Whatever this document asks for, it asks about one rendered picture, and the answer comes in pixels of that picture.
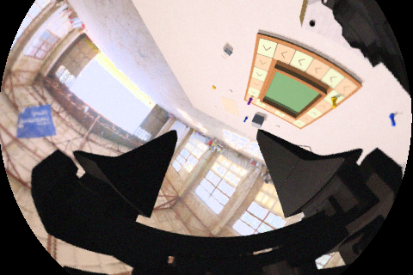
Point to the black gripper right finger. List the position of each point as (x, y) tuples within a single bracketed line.
[(298, 174)]

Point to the white die with black pips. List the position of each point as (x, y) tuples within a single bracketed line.
[(226, 54)]

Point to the yellow game pawn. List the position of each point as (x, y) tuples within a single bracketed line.
[(333, 99)]

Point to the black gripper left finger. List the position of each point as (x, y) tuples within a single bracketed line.
[(137, 175)]

